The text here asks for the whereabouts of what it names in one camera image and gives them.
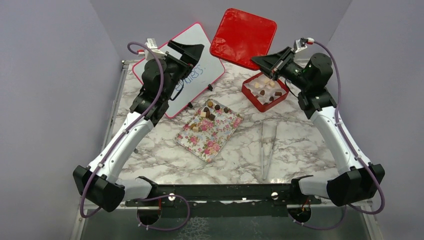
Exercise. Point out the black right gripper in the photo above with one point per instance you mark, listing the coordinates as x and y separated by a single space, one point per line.
269 64

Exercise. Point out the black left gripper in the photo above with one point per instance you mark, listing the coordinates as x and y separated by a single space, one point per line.
189 58

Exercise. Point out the red box lid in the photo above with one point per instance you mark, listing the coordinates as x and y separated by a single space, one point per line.
242 35

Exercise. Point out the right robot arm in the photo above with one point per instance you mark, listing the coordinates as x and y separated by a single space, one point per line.
358 178

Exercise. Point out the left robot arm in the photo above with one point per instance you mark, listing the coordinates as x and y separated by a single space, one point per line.
98 183

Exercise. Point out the red chocolate box base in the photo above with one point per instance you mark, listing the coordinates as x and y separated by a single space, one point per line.
267 101

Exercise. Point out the dark square chocolate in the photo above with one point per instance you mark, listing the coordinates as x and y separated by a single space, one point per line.
211 117

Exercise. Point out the floral rectangular tray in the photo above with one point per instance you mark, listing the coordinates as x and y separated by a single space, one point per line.
213 134

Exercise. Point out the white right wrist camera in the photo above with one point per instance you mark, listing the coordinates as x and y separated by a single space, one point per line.
302 44

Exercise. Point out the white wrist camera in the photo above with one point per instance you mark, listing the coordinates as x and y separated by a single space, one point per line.
152 51
302 44

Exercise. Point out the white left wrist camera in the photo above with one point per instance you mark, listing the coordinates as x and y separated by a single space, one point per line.
152 51

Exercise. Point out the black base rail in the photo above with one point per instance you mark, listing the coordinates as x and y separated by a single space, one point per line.
222 200

